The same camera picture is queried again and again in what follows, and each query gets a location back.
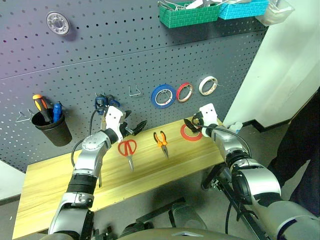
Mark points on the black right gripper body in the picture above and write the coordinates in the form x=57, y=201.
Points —
x=200, y=123

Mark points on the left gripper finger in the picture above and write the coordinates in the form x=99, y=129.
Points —
x=127, y=114
x=140, y=128

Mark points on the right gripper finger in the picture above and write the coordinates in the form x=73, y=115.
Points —
x=195, y=116
x=191, y=128

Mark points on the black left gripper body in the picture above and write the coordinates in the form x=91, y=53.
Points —
x=125, y=126

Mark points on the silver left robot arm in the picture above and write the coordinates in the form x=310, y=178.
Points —
x=90, y=155

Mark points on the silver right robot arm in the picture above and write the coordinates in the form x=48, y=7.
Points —
x=260, y=180

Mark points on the wide red tape roll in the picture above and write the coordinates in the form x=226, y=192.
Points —
x=186, y=136

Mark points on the narrow red tape roll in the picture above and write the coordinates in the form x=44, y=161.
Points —
x=178, y=93

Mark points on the blue tape roll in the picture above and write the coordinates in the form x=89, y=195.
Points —
x=153, y=98

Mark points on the white tape roll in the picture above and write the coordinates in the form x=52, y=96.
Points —
x=201, y=86

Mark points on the small white blue bottle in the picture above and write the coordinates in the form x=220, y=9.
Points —
x=236, y=126

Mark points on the dark grey perforated pegboard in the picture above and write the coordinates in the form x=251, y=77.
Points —
x=100, y=62

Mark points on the black plastic cup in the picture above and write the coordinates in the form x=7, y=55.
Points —
x=56, y=135

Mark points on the orange black screwdriver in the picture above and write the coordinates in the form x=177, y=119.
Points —
x=41, y=106

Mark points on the grey rounded shape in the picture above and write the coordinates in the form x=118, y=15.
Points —
x=187, y=215

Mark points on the green brick pattern bin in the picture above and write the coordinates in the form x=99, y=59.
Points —
x=190, y=16

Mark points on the black rounded shape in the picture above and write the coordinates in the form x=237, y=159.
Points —
x=136, y=228

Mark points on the person in dark clothes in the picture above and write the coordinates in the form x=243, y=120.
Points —
x=300, y=155

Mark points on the dark rounded robot torso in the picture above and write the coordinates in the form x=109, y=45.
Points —
x=150, y=235

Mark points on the white plastic part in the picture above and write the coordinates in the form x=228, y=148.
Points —
x=195, y=3

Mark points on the cyan brick pattern bin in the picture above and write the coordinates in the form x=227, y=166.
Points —
x=243, y=10

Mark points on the silver ball bearing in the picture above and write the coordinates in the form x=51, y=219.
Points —
x=53, y=23

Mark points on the clear plastic container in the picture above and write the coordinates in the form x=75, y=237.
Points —
x=275, y=13

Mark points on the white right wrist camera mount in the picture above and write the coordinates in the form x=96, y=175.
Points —
x=208, y=115

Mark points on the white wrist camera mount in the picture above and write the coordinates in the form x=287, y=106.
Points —
x=208, y=115
x=113, y=117

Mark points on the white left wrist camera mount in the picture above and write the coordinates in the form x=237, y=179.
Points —
x=113, y=117

